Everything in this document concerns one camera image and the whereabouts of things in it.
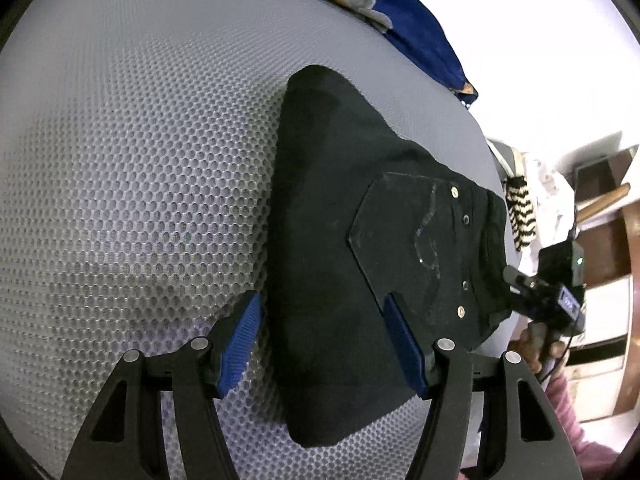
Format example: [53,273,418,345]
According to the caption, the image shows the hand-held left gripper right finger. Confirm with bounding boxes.
[382,294,583,480]

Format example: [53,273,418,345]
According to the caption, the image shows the person's right hand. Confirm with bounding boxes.
[512,320,568,376]

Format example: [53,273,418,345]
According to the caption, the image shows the grey mesh mat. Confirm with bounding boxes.
[0,0,521,480]

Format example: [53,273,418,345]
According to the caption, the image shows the brown wooden cabinet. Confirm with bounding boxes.
[570,145,640,281]

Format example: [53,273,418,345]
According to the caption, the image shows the light wooden stick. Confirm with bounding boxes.
[577,182,632,221]

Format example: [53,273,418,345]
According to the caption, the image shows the black pants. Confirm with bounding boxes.
[267,65,516,448]

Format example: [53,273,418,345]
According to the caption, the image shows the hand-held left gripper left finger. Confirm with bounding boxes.
[60,292,263,480]

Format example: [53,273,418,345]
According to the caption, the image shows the person's right forearm pink sleeve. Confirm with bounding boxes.
[547,370,621,480]

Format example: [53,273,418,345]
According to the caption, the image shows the black white zigzag cloth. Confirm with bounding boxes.
[502,175,538,253]

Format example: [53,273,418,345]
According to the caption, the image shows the white dotted cloth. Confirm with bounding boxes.
[525,155,578,241]

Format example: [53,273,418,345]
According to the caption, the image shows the white drawer cabinet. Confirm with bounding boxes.
[565,275,636,421]

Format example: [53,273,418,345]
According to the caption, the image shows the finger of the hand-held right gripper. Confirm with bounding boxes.
[502,265,546,318]

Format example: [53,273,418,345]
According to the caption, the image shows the blue floral printed blanket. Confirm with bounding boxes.
[277,0,478,108]

